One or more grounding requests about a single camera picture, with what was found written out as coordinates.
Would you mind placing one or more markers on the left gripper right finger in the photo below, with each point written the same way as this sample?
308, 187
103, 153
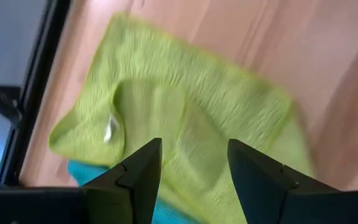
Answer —
259, 186

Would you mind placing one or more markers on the black rounded floor object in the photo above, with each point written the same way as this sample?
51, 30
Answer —
3, 101

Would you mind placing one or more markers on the teal microfiber towel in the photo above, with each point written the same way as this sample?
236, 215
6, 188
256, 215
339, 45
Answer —
82, 174

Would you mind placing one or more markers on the yellow microfiber towel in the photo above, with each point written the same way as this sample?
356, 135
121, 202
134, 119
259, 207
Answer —
182, 93

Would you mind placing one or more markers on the black table edge strip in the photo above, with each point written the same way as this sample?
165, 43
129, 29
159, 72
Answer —
34, 90

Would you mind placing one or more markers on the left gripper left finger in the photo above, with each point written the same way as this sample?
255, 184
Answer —
135, 186

